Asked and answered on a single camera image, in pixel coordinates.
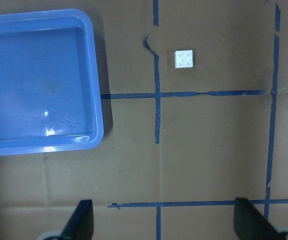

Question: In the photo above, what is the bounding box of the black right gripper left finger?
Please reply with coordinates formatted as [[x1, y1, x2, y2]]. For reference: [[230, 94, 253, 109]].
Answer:
[[59, 199, 94, 240]]

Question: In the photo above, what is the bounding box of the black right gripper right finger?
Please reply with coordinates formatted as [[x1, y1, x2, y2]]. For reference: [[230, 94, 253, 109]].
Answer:
[[233, 197, 288, 240]]

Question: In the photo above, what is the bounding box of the white square building block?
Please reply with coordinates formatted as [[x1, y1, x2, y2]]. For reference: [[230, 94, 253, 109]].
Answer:
[[174, 49, 194, 69]]

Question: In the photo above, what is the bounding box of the blue plastic tray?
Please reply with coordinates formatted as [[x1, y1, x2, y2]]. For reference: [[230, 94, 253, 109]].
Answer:
[[0, 9, 104, 156]]

